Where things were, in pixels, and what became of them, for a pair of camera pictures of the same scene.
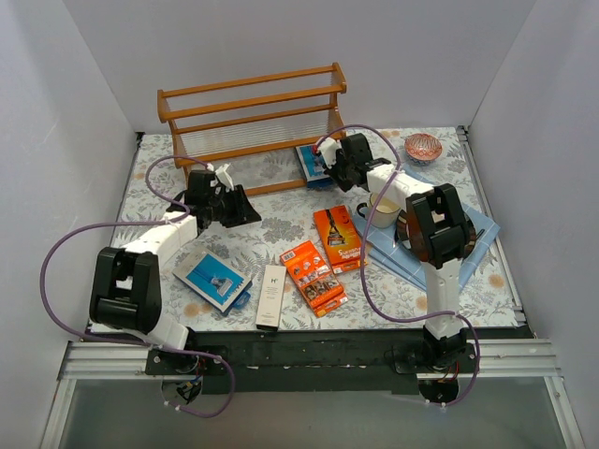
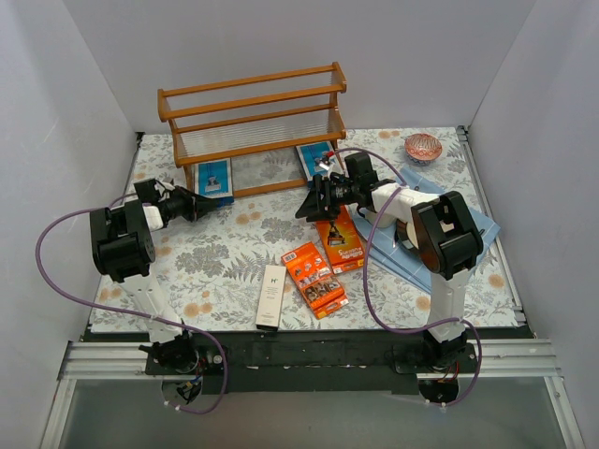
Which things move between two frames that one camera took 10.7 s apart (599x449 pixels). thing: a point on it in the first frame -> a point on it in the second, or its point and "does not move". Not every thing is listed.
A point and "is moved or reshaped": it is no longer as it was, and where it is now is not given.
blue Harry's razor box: (215, 282) is moved or reshaped
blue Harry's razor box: (312, 164) does not move
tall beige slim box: (270, 287) does not move
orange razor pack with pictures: (314, 278) does not move
